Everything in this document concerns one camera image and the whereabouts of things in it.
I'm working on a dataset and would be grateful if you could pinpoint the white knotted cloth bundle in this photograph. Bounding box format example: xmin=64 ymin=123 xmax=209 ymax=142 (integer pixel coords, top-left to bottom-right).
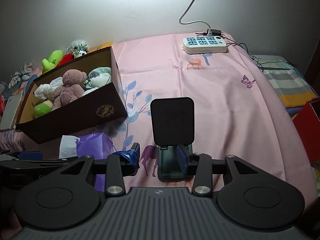
xmin=33 ymin=77 xmax=63 ymax=101

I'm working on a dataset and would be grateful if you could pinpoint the pink teddy bear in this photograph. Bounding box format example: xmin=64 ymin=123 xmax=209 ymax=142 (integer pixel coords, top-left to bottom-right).
xmin=52 ymin=69 xmax=87 ymax=110

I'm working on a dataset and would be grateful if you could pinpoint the purple tissue pack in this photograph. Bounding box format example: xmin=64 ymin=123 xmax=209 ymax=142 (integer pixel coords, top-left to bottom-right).
xmin=59 ymin=132 xmax=118 ymax=192

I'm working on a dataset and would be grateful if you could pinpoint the white book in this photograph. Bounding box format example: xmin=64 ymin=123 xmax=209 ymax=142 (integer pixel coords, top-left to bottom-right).
xmin=0 ymin=93 xmax=22 ymax=131

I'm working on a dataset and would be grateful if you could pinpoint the green bug plush toy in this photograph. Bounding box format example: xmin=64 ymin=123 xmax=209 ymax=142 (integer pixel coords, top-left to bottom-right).
xmin=34 ymin=100 xmax=53 ymax=118

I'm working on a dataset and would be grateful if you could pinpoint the dark brown cardboard box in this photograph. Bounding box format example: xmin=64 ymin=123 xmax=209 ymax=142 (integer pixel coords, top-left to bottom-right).
xmin=15 ymin=47 xmax=127 ymax=144

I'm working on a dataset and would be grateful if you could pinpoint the pink deer print tablecloth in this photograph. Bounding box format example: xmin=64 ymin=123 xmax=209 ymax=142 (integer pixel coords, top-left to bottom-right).
xmin=0 ymin=31 xmax=318 ymax=208

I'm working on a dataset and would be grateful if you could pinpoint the green yellow plush toy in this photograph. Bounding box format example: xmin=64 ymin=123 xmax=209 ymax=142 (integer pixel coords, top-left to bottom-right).
xmin=41 ymin=50 xmax=63 ymax=74

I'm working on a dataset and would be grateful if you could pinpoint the red plush toy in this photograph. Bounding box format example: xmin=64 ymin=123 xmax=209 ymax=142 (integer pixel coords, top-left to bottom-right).
xmin=56 ymin=53 xmax=74 ymax=68

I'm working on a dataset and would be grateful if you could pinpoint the red box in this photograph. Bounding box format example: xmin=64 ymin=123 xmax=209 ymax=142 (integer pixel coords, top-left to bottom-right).
xmin=293 ymin=98 xmax=320 ymax=164

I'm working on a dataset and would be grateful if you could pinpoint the striped folded blanket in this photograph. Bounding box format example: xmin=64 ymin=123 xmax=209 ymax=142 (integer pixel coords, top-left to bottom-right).
xmin=251 ymin=55 xmax=318 ymax=118

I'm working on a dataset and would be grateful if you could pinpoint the white fluffy pompom toy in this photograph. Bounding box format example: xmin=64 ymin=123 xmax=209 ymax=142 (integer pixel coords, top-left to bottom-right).
xmin=66 ymin=39 xmax=89 ymax=59

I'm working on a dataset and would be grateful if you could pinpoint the white blue power strip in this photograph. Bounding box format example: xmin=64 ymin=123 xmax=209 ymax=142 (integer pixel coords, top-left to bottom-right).
xmin=183 ymin=36 xmax=227 ymax=54

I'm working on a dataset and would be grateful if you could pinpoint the white power cable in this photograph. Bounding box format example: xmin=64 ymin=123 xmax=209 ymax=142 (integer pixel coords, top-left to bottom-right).
xmin=178 ymin=0 xmax=213 ymax=37

